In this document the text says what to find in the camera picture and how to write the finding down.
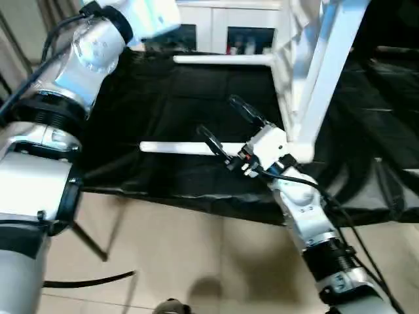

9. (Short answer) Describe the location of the black curved floor cable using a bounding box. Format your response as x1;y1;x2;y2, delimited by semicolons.
42;271;138;289

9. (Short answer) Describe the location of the white plastic table top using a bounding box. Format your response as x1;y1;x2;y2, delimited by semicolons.
271;0;369;166

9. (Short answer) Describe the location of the white cabinet with glass doors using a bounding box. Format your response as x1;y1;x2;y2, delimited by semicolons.
175;0;290;57

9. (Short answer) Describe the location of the black mat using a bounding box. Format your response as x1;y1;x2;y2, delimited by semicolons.
77;44;419;227

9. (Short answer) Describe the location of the white plastic table leg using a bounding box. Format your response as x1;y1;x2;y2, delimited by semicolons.
173;54;277;67
139;140;227;157

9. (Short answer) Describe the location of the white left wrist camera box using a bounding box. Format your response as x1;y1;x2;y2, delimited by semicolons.
126;0;182;35

